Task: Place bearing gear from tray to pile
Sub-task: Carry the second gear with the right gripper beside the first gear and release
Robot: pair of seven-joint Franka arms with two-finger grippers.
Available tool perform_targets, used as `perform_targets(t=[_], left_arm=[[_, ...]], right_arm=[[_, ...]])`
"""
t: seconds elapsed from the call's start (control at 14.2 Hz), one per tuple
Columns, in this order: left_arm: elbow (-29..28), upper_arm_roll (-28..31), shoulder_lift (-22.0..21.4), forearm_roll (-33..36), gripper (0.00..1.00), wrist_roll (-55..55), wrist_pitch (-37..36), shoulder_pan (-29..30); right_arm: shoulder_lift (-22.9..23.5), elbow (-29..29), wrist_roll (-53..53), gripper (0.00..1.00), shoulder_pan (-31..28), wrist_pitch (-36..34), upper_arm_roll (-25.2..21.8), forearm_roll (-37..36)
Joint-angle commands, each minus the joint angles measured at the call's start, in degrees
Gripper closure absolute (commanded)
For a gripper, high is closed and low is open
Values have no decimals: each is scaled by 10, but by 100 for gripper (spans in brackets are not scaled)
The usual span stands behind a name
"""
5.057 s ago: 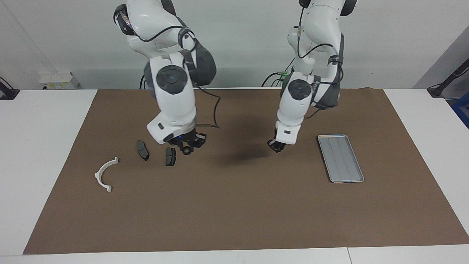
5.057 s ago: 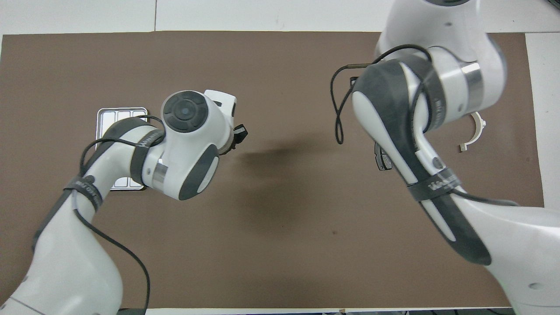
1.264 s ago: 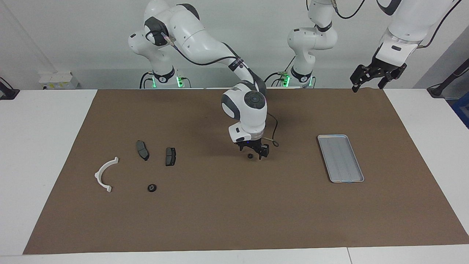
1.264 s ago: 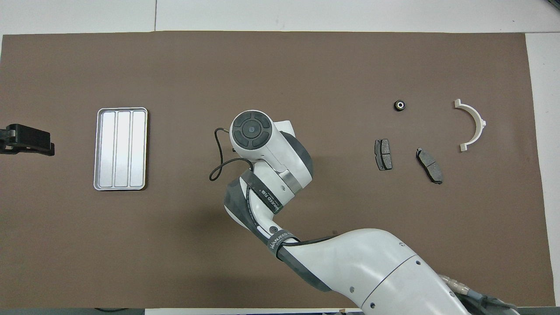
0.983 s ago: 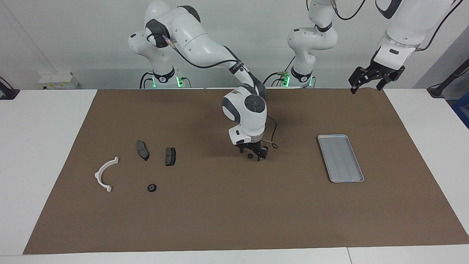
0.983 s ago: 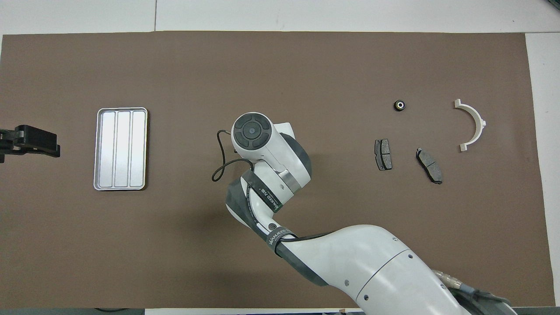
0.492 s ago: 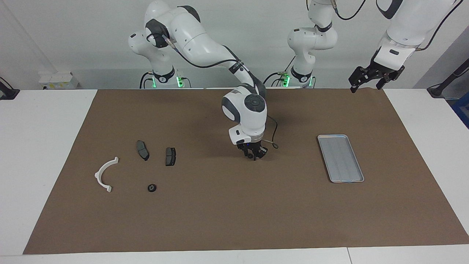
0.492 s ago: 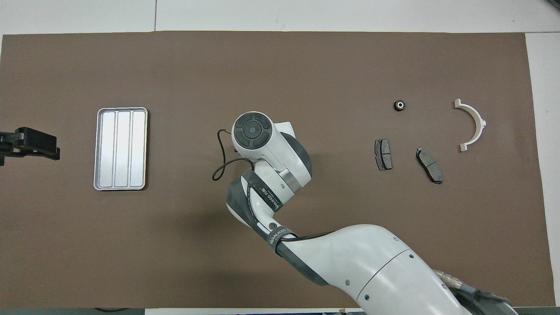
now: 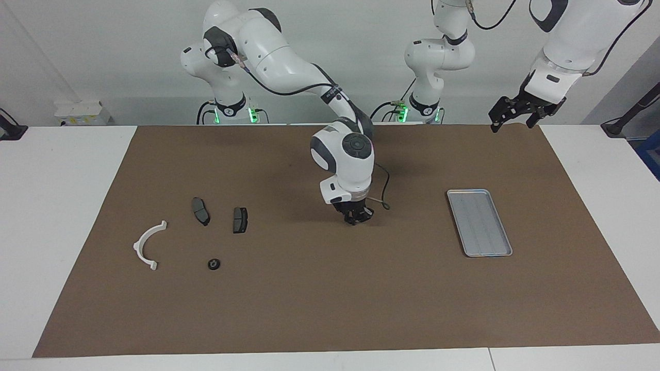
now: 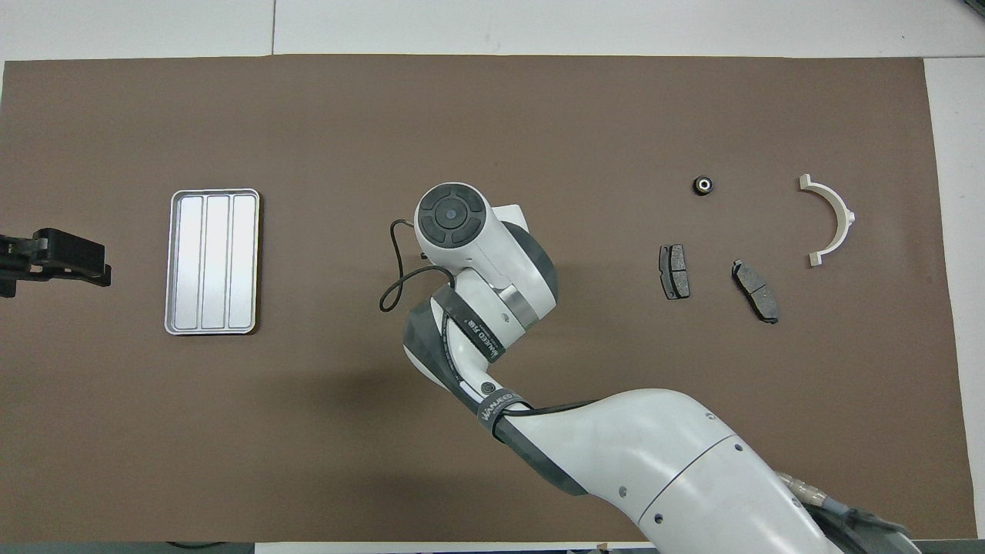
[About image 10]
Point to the black rubber bushing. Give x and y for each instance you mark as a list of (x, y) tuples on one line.
[(702, 185)]

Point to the rectangular grey brake pad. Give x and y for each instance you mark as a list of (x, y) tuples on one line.
[(677, 281)]

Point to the silver metal tray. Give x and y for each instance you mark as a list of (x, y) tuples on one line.
[(215, 261)]

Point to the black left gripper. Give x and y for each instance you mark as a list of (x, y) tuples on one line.
[(65, 250)]

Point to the white semicircular plastic bracket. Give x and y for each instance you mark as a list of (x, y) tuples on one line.
[(835, 206)]

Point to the elongated grey brake pad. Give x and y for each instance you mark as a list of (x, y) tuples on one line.
[(758, 296)]

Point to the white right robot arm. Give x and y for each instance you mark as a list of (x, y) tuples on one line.
[(654, 462)]

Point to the brown table mat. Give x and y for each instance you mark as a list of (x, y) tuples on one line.
[(231, 115)]

